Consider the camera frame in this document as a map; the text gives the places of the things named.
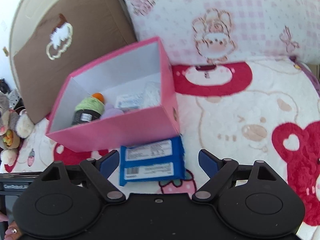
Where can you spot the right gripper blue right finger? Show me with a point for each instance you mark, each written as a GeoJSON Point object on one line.
{"type": "Point", "coordinates": [220, 173]}

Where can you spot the clear floss pick box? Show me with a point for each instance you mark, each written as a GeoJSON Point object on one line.
{"type": "Point", "coordinates": [152, 95]}

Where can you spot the brown embroidered cushion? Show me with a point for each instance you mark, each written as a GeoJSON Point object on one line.
{"type": "Point", "coordinates": [71, 34]}

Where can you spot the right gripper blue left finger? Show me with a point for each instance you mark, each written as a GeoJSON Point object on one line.
{"type": "Point", "coordinates": [97, 173]}

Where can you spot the person's hand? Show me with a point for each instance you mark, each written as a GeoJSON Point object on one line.
{"type": "Point", "coordinates": [13, 232]}

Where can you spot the blue wet wipes pack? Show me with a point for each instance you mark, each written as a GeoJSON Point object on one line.
{"type": "Point", "coordinates": [157, 161]}

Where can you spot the grey plush bunny toy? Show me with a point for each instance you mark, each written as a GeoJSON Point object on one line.
{"type": "Point", "coordinates": [14, 128]}

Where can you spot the pink white bunny pillow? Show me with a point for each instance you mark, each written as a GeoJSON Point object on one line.
{"type": "Point", "coordinates": [213, 31]}

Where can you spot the green yarn ball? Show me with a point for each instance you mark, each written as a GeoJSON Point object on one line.
{"type": "Point", "coordinates": [88, 110]}

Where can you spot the white tissue packet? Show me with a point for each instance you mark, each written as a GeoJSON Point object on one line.
{"type": "Point", "coordinates": [128, 101]}

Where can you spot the pink cardboard box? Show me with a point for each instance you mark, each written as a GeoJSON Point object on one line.
{"type": "Point", "coordinates": [124, 71]}

